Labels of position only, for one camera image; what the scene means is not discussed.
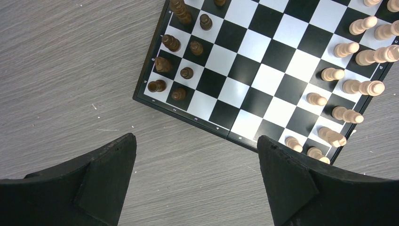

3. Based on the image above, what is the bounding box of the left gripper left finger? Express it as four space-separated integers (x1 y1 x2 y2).
0 133 137 226

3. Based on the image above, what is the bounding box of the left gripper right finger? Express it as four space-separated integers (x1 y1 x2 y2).
257 135 399 226

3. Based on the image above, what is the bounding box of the light wooden chess pawn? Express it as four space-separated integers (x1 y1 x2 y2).
334 42 359 58

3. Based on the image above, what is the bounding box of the light chess piece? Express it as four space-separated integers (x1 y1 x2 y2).
306 93 327 106
355 45 399 66
318 127 347 148
349 16 378 35
342 80 385 97
321 67 345 81
374 20 399 40
285 137 303 153
307 147 330 164
332 106 364 124

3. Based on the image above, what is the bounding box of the black white chess board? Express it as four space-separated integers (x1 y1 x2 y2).
133 0 399 161

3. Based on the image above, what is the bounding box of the dark chess piece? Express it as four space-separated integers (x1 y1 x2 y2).
161 34 181 52
169 0 192 25
190 41 203 56
199 14 213 31
171 88 186 101
154 56 173 73
147 80 167 92
180 67 194 80

